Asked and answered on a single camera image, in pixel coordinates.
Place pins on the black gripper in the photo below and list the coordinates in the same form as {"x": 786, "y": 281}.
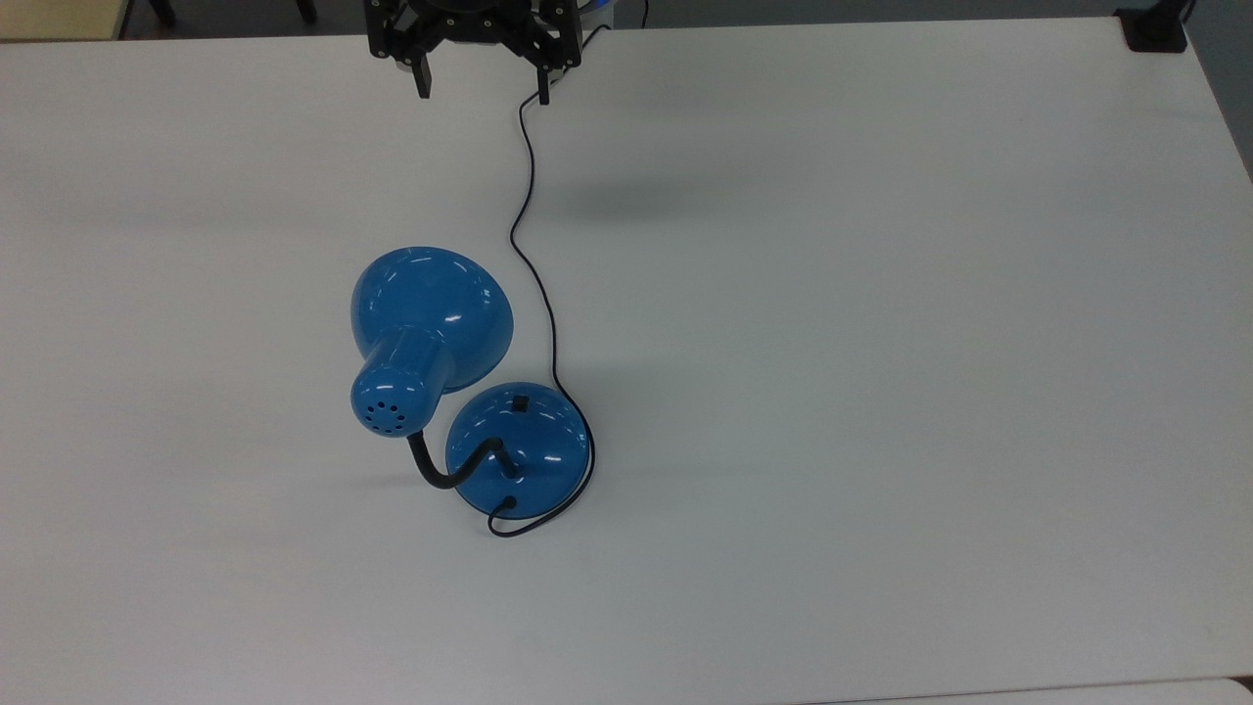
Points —
{"x": 470, "y": 20}

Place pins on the blue desk lamp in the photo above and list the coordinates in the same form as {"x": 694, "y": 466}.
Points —
{"x": 431, "y": 313}

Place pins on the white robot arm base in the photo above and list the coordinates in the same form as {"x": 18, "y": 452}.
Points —
{"x": 599, "y": 8}

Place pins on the black chair leg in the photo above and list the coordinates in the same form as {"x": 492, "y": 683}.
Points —
{"x": 305, "y": 8}
{"x": 162, "y": 10}

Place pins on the light wooden board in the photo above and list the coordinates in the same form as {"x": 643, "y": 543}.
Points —
{"x": 59, "y": 18}

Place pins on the black table clamp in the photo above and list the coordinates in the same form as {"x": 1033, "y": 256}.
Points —
{"x": 1153, "y": 27}

